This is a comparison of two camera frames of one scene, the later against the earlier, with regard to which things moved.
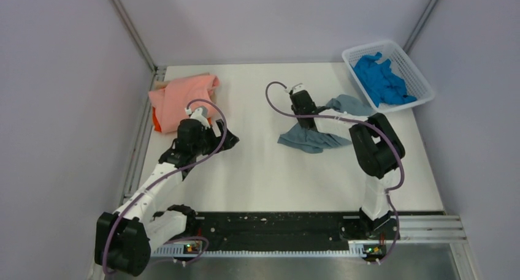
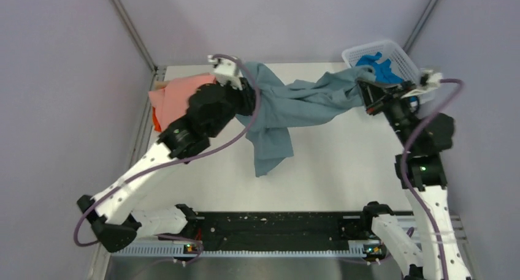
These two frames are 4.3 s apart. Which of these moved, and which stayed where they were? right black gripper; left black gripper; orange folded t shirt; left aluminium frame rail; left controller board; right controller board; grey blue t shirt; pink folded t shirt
Moved: grey blue t shirt; right black gripper; left black gripper
Stayed: right controller board; left aluminium frame rail; left controller board; orange folded t shirt; pink folded t shirt
